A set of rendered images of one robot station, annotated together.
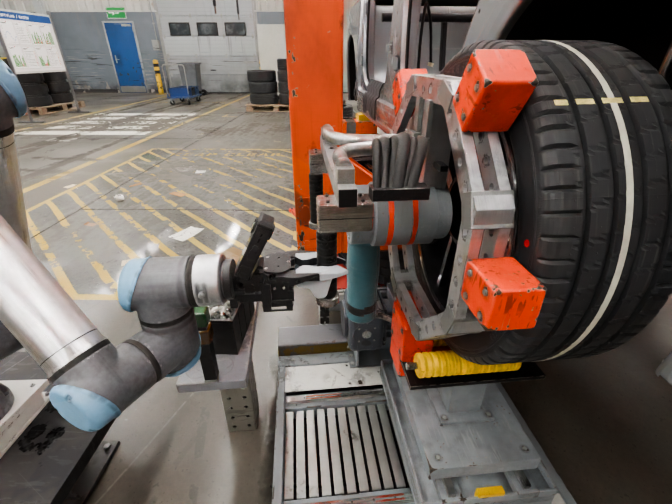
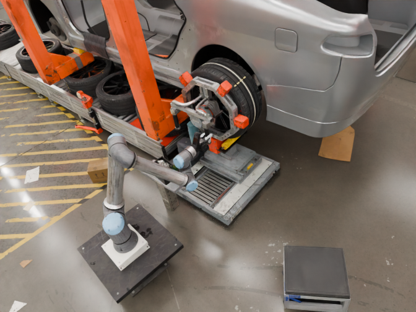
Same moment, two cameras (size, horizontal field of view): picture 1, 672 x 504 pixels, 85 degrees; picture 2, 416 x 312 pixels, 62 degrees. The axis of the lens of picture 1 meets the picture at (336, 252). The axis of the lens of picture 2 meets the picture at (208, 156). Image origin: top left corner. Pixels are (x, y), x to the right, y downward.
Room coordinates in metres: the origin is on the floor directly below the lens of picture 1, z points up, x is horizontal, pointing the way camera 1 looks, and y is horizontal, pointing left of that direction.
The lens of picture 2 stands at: (-1.08, 1.26, 2.54)
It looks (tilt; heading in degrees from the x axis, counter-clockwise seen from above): 43 degrees down; 324
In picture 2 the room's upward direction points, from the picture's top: 11 degrees counter-clockwise
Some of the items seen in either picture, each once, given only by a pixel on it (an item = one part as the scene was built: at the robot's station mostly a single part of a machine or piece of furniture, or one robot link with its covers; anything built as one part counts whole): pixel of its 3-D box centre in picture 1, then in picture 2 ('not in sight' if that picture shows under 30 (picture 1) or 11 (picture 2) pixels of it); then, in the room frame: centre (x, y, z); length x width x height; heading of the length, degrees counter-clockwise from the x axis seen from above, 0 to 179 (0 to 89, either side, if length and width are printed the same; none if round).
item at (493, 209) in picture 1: (426, 212); (210, 109); (0.76, -0.20, 0.85); 0.54 x 0.07 x 0.54; 6
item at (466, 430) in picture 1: (461, 377); (228, 145); (0.77, -0.37, 0.32); 0.40 x 0.30 x 0.28; 6
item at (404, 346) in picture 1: (424, 338); (218, 140); (0.76, -0.24, 0.48); 0.16 x 0.12 x 0.17; 96
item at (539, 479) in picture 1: (452, 420); (230, 160); (0.78, -0.37, 0.13); 0.50 x 0.36 x 0.10; 6
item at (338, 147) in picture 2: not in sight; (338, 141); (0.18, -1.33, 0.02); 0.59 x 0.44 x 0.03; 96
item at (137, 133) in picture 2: not in sight; (93, 111); (2.50, 0.16, 0.28); 2.47 x 0.09 x 0.22; 6
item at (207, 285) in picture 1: (213, 280); (190, 151); (0.54, 0.21, 0.81); 0.10 x 0.05 x 0.09; 6
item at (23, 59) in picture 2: not in sight; (41, 55); (4.36, -0.05, 0.39); 0.66 x 0.66 x 0.24
